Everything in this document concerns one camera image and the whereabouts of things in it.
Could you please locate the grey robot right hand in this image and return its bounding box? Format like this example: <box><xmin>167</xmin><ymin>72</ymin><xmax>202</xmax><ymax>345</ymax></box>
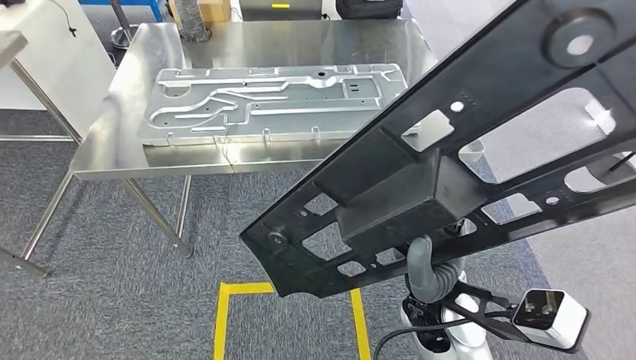
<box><xmin>406</xmin><ymin>235</ymin><xmax>439</xmax><ymax>304</ymax></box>

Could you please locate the black plastic plate frame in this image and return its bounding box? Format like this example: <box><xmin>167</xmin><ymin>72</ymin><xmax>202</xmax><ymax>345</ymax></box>
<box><xmin>239</xmin><ymin>0</ymin><xmax>636</xmax><ymax>300</ymax></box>

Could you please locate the stainless steel workbench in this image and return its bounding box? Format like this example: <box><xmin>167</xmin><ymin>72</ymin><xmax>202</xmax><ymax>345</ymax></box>
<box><xmin>0</xmin><ymin>19</ymin><xmax>485</xmax><ymax>279</ymax></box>

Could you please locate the stamped metal plate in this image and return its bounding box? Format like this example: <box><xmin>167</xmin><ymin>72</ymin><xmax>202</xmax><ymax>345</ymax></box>
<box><xmin>137</xmin><ymin>63</ymin><xmax>410</xmax><ymax>149</ymax></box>

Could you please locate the yellow floor tape marking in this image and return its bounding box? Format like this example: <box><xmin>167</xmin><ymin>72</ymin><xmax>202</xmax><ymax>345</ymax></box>
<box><xmin>213</xmin><ymin>282</ymin><xmax>373</xmax><ymax>360</ymax></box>

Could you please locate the black round stand base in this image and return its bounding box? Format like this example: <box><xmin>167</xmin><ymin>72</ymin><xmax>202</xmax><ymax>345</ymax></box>
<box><xmin>586</xmin><ymin>151</ymin><xmax>636</xmax><ymax>188</ymax></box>

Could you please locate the black bag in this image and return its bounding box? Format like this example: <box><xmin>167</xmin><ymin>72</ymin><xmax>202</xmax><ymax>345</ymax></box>
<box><xmin>335</xmin><ymin>0</ymin><xmax>404</xmax><ymax>20</ymax></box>

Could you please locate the grey computer case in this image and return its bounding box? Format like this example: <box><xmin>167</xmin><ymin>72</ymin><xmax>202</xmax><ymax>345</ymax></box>
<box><xmin>239</xmin><ymin>0</ymin><xmax>324</xmax><ymax>22</ymax></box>

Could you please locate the cardboard box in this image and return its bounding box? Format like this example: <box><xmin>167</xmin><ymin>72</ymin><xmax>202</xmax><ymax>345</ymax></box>
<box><xmin>167</xmin><ymin>0</ymin><xmax>233</xmax><ymax>26</ymax></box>

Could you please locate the steel pole stand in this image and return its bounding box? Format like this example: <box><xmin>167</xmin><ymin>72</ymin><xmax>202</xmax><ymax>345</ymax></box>
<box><xmin>108</xmin><ymin>0</ymin><xmax>141</xmax><ymax>51</ymax></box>

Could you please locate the blue metal stand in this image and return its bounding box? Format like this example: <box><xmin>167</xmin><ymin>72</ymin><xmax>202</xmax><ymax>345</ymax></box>
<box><xmin>79</xmin><ymin>0</ymin><xmax>165</xmax><ymax>23</ymax></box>

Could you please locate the white cabinet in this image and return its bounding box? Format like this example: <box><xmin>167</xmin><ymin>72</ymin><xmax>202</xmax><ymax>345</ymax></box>
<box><xmin>0</xmin><ymin>0</ymin><xmax>118</xmax><ymax>137</ymax></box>

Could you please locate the stainless steel table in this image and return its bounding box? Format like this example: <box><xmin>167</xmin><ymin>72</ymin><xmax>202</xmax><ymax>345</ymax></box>
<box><xmin>0</xmin><ymin>30</ymin><xmax>83</xmax><ymax>145</ymax></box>

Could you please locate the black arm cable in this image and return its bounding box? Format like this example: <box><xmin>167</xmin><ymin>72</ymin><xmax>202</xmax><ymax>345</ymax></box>
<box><xmin>372</xmin><ymin>310</ymin><xmax>516</xmax><ymax>360</ymax></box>

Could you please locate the black camera bracket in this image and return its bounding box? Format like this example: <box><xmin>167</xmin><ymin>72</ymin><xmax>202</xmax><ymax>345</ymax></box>
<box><xmin>442</xmin><ymin>280</ymin><xmax>593</xmax><ymax>355</ymax></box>

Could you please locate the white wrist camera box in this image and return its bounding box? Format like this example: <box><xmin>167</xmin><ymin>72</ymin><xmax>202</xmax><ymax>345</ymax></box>
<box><xmin>511</xmin><ymin>289</ymin><xmax>590</xmax><ymax>350</ymax></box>

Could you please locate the thin black wire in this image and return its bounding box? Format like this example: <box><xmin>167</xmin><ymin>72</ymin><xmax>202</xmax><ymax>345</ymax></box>
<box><xmin>213</xmin><ymin>124</ymin><xmax>237</xmax><ymax>165</ymax></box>

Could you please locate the grey ribbed duct hose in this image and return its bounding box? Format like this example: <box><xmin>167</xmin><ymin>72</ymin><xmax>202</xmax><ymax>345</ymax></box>
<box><xmin>173</xmin><ymin>0</ymin><xmax>214</xmax><ymax>44</ymax></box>

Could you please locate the black cable with plug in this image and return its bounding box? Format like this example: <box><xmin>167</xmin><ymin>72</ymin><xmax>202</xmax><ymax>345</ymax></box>
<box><xmin>48</xmin><ymin>0</ymin><xmax>78</xmax><ymax>38</ymax></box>

